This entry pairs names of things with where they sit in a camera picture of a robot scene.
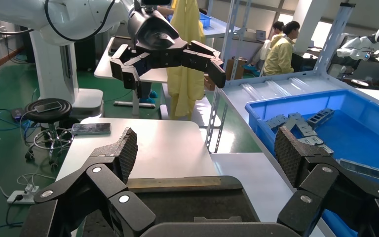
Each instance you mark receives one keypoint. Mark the white robot column body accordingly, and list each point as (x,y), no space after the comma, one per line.
(53,72)

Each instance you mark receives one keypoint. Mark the black foam-lined container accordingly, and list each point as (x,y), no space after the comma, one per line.
(189,202)

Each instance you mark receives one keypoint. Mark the small brown cardboard box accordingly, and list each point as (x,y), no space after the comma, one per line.
(209,83)

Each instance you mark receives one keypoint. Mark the large blue plastic bin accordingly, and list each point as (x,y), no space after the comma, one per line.
(366,130)

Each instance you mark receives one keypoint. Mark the long grey metal part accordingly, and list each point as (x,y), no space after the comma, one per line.
(366,170)

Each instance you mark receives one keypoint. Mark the white desk with metal leg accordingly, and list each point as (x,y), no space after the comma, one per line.
(103,70)

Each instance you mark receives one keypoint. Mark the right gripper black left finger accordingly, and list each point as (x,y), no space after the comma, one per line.
(104,183)

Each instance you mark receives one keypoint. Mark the hanging yellow gown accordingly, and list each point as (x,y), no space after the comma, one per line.
(186,91)

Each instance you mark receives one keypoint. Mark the white workbench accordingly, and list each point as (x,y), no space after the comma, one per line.
(215,31)

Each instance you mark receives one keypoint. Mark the small laptop screen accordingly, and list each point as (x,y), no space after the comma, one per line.
(261,35)

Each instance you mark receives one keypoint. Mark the round black stool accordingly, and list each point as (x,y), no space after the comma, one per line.
(49,116)

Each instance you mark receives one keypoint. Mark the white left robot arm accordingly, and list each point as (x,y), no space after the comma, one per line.
(78,16)

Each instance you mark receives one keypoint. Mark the white standing fan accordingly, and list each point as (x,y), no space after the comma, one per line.
(265,49)

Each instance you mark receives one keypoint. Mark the small blue bag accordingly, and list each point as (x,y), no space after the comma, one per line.
(250,69)

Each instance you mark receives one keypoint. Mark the dark tray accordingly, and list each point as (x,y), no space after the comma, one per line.
(115,45)

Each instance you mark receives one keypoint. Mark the white power strip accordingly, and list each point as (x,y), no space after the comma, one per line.
(22,198)

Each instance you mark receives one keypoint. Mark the black power bank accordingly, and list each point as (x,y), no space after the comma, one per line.
(18,113)

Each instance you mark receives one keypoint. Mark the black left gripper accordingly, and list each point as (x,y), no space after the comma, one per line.
(153,36)

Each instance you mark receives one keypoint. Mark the white humanoid robot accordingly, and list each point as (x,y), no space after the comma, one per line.
(356,45)

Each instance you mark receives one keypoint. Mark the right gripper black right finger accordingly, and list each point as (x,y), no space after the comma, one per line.
(320,183)

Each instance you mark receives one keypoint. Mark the person with blue shoe covers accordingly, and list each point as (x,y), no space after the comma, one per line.
(145,90)

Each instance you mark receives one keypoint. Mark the upright dark metal part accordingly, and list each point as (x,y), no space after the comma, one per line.
(320,117)

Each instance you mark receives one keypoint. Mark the dark smartphone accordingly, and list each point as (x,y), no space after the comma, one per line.
(91,129)

